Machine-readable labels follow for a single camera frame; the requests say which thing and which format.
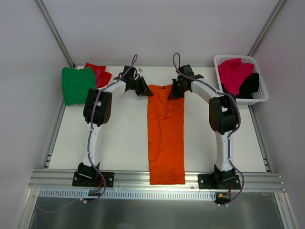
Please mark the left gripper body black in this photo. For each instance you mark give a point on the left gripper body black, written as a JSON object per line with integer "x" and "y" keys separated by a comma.
{"x": 138, "y": 84}

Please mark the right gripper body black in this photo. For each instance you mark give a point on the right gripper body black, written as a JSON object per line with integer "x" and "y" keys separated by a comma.
{"x": 177, "y": 86}

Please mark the orange t shirt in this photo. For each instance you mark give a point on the orange t shirt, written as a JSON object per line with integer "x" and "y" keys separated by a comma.
{"x": 165, "y": 123}

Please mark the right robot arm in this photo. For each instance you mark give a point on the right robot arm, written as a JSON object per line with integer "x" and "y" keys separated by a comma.
{"x": 224, "y": 120}

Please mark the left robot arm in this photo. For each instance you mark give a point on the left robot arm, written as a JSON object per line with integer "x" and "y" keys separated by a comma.
{"x": 97, "y": 111}

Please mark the red folded t shirt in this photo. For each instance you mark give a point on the red folded t shirt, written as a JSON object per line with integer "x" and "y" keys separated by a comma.
{"x": 104, "y": 77}

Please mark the pink folded t shirt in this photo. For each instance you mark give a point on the pink folded t shirt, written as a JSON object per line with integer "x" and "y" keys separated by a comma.
{"x": 97, "y": 74}

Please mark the magenta t shirt in basket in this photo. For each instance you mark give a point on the magenta t shirt in basket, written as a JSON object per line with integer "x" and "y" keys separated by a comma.
{"x": 232, "y": 74}

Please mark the green folded t shirt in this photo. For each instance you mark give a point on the green folded t shirt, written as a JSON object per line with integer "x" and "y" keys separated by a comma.
{"x": 76, "y": 83}

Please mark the black t shirt in basket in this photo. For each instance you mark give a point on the black t shirt in basket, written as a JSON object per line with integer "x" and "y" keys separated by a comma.
{"x": 249, "y": 86}

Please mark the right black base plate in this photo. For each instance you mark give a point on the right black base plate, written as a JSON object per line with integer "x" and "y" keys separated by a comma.
{"x": 210, "y": 181}

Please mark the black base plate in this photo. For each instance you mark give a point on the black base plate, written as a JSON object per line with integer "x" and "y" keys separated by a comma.
{"x": 210, "y": 181}
{"x": 86, "y": 181}

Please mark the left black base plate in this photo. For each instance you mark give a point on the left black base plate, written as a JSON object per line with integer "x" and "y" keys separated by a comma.
{"x": 86, "y": 181}

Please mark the white slotted cable duct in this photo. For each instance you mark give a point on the white slotted cable duct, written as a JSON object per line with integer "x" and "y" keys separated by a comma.
{"x": 128, "y": 194}

